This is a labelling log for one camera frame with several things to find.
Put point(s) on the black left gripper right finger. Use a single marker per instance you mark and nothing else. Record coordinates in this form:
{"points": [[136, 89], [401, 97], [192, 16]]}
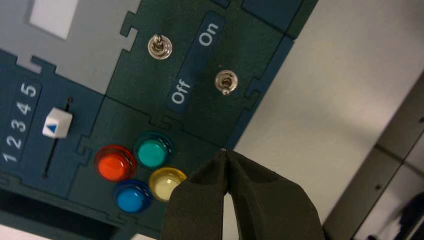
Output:
{"points": [[271, 208]]}

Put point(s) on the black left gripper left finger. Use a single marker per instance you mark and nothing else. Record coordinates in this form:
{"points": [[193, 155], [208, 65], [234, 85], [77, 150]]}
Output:
{"points": [[195, 205]]}

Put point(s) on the silver metal toggle switch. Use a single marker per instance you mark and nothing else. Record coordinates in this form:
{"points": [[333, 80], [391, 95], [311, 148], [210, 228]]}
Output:
{"points": [[159, 47], [226, 81]]}

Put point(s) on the yellow round push button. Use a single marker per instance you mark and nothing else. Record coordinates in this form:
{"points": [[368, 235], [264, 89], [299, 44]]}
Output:
{"points": [[164, 183]]}

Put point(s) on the blue round push button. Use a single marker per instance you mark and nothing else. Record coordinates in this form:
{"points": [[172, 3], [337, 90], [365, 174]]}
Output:
{"points": [[132, 196]]}

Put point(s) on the green round push button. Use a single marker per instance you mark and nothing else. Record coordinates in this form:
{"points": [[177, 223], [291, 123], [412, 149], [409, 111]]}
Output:
{"points": [[153, 151]]}

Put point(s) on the red round push button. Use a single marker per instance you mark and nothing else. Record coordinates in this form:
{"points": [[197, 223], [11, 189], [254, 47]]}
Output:
{"points": [[115, 163]]}

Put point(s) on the white slider knob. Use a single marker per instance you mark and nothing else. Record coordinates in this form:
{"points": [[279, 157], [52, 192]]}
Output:
{"points": [[57, 123]]}

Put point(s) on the dark teal modular control box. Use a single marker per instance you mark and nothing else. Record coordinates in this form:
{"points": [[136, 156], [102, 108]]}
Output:
{"points": [[232, 43]]}

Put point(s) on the white rectangular panel label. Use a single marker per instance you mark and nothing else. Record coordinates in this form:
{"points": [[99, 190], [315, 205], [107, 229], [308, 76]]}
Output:
{"points": [[53, 16]]}

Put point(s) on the grey metal frame bar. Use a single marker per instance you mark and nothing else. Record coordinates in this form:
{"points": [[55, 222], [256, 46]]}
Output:
{"points": [[357, 198]]}

